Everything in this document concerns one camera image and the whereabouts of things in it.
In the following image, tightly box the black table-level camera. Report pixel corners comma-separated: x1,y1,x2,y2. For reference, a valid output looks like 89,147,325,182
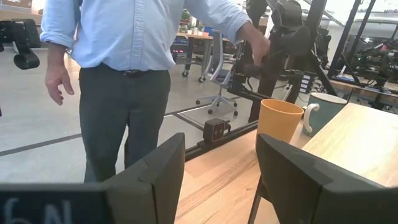
202,117,231,144

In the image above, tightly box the black aluminium table frame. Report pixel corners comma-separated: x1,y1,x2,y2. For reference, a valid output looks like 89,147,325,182
185,119,259,162

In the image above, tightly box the black hanging robot device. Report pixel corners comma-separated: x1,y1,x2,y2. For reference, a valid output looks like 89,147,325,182
11,18,41,70

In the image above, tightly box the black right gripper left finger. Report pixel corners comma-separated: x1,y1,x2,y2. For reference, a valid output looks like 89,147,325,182
102,133,186,224

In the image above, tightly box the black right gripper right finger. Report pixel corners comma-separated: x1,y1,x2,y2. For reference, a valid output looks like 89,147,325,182
255,133,398,224

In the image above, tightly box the grey office chair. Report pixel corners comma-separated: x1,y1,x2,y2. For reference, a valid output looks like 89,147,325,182
195,29,239,116

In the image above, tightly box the black background robot rig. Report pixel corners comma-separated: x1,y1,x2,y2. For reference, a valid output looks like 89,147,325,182
351,40,398,91

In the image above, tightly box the wooden background desk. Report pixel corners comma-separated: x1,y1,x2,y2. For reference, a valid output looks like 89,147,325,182
174,30,231,83

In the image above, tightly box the person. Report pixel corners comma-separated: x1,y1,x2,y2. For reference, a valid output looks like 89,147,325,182
39,0,271,184

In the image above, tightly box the teal mug white inside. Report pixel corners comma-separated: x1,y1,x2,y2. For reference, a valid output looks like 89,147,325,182
302,92,348,138

